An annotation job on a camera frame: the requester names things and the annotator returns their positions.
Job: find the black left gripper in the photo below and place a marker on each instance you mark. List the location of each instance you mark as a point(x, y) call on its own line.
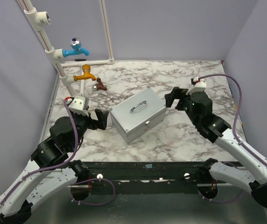
point(102, 118)

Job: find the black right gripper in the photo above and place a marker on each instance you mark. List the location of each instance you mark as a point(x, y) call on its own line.
point(179, 99)

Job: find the grey metal medicine box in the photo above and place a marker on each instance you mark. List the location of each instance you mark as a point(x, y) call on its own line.
point(138, 114)

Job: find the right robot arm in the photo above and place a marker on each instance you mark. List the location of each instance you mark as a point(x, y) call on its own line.
point(254, 179)

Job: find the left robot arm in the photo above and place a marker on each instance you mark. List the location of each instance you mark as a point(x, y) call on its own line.
point(51, 167)

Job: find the brown faucet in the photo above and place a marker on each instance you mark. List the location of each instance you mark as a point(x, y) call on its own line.
point(99, 85)

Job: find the orange plastic faucet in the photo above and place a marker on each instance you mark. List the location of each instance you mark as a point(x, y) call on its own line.
point(86, 74)

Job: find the blue plastic faucet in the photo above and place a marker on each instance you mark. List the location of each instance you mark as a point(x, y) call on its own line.
point(77, 49)

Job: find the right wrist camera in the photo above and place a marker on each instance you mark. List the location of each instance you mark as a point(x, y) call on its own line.
point(199, 85)

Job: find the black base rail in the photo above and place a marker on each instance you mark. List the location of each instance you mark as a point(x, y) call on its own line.
point(107, 178)

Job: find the white pvc pipe frame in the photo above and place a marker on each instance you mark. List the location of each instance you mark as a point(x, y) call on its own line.
point(38, 21)

